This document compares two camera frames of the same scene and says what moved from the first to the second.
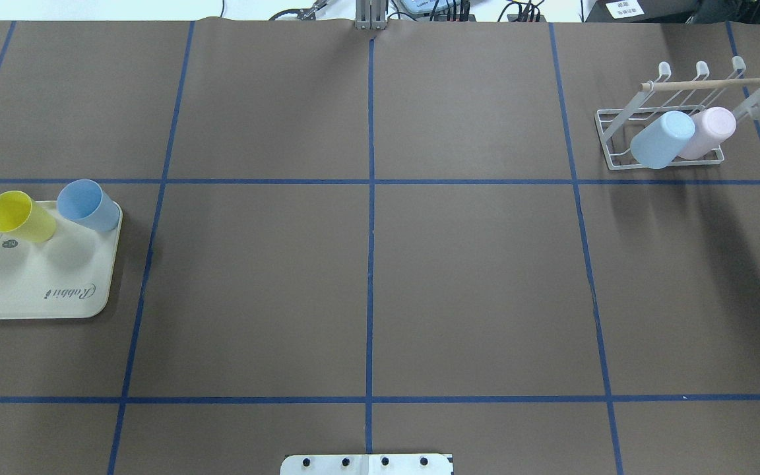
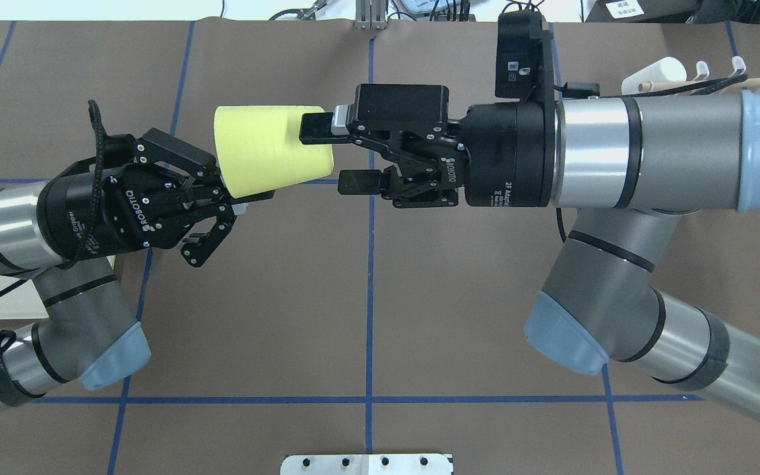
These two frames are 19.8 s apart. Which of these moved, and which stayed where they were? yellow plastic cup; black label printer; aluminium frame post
Moved: yellow plastic cup
Stayed: aluminium frame post; black label printer
